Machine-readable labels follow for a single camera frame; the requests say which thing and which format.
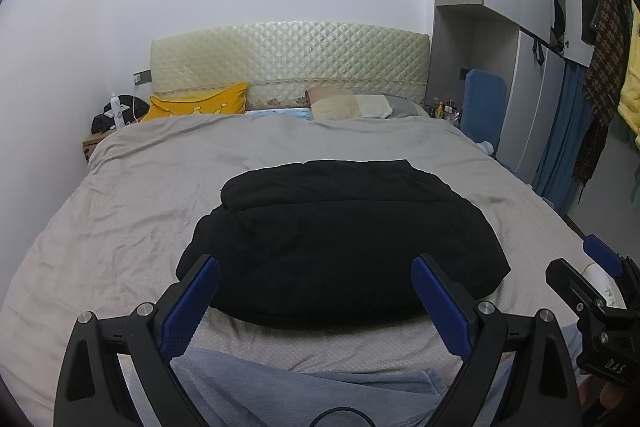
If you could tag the bed with grey duvet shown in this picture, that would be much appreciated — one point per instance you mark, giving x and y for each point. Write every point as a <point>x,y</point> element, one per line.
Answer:
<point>150,167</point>

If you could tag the blue curtain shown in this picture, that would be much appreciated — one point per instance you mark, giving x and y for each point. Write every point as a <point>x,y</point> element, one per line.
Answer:
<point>560,132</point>

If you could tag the brown plaid scarf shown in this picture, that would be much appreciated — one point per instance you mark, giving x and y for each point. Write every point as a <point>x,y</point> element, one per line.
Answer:
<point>602,72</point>

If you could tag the group of small bottles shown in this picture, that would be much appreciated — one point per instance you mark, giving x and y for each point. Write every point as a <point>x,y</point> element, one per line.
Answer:
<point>445,109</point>

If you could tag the yellow pillow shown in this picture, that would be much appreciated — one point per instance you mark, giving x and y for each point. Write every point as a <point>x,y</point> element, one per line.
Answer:
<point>200,104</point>

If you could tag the grey-blue garment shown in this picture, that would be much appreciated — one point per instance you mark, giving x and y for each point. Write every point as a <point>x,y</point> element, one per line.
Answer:
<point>280,387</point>

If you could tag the cream quilted headboard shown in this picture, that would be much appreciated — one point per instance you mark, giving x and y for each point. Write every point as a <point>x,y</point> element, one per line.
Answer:
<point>300,52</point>

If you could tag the white bottle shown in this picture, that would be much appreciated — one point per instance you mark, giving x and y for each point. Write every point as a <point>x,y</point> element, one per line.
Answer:
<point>118,112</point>

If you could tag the grey wall socket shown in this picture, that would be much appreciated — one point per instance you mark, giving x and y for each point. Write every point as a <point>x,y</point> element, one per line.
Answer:
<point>142,78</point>

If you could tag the wooden nightstand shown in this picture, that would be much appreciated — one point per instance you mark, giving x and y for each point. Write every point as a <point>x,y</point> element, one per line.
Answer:
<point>95,144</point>

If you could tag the person's right hand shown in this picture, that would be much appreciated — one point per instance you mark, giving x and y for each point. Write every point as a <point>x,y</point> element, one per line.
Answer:
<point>609,399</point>

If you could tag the yellow hanging garment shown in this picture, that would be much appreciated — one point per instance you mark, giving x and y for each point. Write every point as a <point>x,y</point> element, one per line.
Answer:
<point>631,97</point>

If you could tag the black bag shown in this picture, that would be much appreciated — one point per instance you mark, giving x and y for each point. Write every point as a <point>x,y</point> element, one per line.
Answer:
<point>102,122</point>

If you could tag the blue padded board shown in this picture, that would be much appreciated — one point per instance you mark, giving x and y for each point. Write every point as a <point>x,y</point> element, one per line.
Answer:
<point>482,107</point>

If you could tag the black sweater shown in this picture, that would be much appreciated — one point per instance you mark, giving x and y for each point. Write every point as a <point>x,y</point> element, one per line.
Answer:
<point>340,232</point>

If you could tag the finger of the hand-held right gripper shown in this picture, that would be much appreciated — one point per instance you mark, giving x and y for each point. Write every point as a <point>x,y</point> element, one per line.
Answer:
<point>570,282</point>
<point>600,249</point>

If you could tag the black hanging garment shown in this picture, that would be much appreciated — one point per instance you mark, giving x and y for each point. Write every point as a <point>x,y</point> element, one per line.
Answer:
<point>590,7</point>

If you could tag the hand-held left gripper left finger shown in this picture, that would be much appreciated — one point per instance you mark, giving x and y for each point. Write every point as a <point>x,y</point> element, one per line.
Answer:
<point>192,307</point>

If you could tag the patchwork pillow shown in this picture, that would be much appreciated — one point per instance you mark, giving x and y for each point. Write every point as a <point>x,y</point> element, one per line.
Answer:
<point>350,104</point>

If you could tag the light blue bed sheet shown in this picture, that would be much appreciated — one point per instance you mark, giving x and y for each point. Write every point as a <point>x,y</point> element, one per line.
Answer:
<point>280,113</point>

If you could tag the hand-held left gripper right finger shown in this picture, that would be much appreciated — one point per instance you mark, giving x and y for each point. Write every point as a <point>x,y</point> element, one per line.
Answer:
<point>442,307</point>

